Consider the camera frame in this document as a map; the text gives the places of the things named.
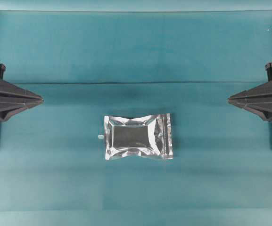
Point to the silver zip bag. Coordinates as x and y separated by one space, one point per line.
148 137

